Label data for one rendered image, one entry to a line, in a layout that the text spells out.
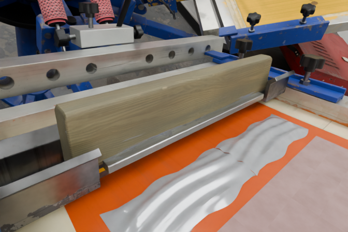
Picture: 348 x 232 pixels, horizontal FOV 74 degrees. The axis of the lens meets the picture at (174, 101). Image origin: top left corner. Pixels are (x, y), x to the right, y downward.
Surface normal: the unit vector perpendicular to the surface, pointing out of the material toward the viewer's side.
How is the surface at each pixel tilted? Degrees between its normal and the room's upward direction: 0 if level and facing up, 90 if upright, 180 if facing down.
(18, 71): 58
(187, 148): 32
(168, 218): 5
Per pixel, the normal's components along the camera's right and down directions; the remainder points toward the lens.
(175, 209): 0.44, -0.61
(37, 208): 0.67, 0.37
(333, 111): -0.74, 0.25
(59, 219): 0.07, -0.89
